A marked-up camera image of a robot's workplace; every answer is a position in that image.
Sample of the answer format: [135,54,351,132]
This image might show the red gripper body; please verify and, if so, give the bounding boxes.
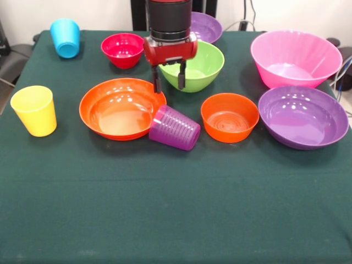
[142,31,199,67]

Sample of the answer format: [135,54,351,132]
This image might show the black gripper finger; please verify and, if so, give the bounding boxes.
[177,59,188,91]
[151,64,163,95]

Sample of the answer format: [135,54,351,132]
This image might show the green bowl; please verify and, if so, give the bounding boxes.
[158,40,226,94]

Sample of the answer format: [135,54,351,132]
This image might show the small red bowl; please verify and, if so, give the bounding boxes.
[101,32,146,69]

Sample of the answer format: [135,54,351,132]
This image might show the purple bowl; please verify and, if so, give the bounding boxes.
[190,11,223,45]
[258,86,350,151]

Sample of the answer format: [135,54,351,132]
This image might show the large orange bowl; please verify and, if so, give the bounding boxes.
[79,78,168,142]

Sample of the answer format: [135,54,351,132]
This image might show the purple plastic cup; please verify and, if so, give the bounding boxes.
[148,104,202,152]

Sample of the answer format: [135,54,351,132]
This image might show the small orange bowl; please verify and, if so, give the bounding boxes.
[200,92,260,144]

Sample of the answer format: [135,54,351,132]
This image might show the blue plastic cup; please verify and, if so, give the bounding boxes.
[49,18,81,59]

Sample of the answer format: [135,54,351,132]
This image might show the large pink bowl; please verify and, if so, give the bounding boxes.
[250,30,343,90]

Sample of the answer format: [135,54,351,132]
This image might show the dark green table cloth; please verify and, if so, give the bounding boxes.
[0,29,352,264]

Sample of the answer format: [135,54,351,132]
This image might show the yellow plastic cup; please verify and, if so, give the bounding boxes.
[10,85,57,138]

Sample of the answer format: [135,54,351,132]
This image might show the black chair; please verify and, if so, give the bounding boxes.
[0,19,30,87]

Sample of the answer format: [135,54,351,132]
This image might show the black equipment with knob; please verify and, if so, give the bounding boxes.
[327,37,352,91]

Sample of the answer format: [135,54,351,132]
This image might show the grey cable with plug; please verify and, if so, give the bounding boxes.
[224,19,257,32]

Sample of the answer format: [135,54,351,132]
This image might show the black hanging cable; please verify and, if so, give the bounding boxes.
[249,0,258,31]

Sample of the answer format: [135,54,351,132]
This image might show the grey and blue cables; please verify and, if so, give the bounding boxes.
[328,54,352,93]

